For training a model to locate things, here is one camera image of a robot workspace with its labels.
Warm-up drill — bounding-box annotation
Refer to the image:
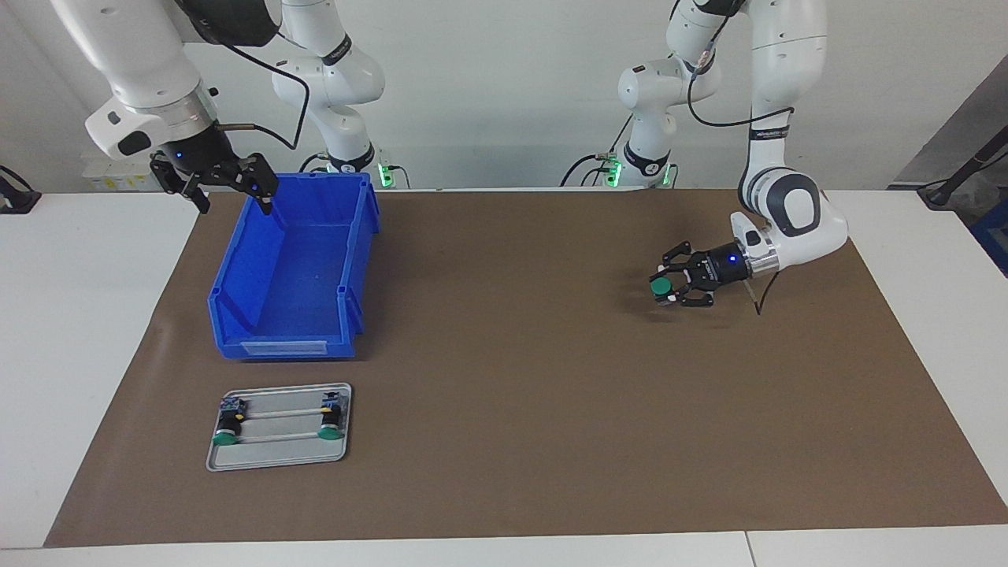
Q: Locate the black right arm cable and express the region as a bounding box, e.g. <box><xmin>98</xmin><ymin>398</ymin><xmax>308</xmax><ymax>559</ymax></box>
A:
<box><xmin>201</xmin><ymin>16</ymin><xmax>309</xmax><ymax>150</ymax></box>

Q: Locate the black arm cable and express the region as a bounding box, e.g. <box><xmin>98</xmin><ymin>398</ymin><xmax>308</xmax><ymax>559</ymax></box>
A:
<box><xmin>687</xmin><ymin>0</ymin><xmax>795</xmax><ymax>316</ymax></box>
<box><xmin>201</xmin><ymin>16</ymin><xmax>309</xmax><ymax>150</ymax></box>

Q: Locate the white power box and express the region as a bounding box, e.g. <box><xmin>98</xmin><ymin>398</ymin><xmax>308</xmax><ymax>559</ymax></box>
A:
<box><xmin>81</xmin><ymin>152</ymin><xmax>170</xmax><ymax>192</ymax></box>

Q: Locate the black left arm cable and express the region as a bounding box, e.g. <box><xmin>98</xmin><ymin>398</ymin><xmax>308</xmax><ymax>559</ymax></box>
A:
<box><xmin>687</xmin><ymin>0</ymin><xmax>795</xmax><ymax>316</ymax></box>

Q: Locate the green push button switch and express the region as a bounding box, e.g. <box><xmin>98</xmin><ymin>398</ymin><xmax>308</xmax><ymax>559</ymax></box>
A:
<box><xmin>213</xmin><ymin>398</ymin><xmax>249</xmax><ymax>447</ymax></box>
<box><xmin>317</xmin><ymin>394</ymin><xmax>347</xmax><ymax>440</ymax></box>
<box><xmin>650</xmin><ymin>272</ymin><xmax>686</xmax><ymax>304</ymax></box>

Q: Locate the grey metal tray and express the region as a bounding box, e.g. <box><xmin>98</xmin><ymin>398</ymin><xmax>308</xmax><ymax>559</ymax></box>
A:
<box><xmin>206</xmin><ymin>383</ymin><xmax>353</xmax><ymax>473</ymax></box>

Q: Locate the blue plastic storage bin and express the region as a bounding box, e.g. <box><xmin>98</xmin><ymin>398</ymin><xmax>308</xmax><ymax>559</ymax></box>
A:
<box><xmin>207</xmin><ymin>172</ymin><xmax>382</xmax><ymax>361</ymax></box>

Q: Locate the black stand pole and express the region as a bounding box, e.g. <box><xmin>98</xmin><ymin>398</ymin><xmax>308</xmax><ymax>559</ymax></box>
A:
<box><xmin>917</xmin><ymin>126</ymin><xmax>1008</xmax><ymax>209</ymax></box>

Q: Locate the brown table mat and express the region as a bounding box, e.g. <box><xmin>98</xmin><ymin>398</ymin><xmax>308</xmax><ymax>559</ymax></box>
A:
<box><xmin>43</xmin><ymin>187</ymin><xmax>1008</xmax><ymax>549</ymax></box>

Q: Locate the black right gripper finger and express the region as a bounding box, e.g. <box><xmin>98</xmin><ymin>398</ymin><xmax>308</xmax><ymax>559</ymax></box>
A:
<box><xmin>150</xmin><ymin>156</ymin><xmax>212</xmax><ymax>215</ymax></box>
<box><xmin>219</xmin><ymin>154</ymin><xmax>280</xmax><ymax>215</ymax></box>

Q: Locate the black table clamp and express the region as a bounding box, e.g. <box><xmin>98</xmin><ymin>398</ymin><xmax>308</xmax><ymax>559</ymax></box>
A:
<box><xmin>0</xmin><ymin>165</ymin><xmax>42</xmax><ymax>215</ymax></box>

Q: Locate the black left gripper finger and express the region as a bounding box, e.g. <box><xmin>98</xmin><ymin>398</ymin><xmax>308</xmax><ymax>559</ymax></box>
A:
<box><xmin>668</xmin><ymin>277</ymin><xmax>716</xmax><ymax>308</ymax></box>
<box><xmin>663</xmin><ymin>242</ymin><xmax>708</xmax><ymax>272</ymax></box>

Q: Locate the blue crate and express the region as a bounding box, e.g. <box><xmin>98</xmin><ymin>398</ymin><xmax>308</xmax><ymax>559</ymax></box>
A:
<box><xmin>970</xmin><ymin>201</ymin><xmax>1008</xmax><ymax>276</ymax></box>

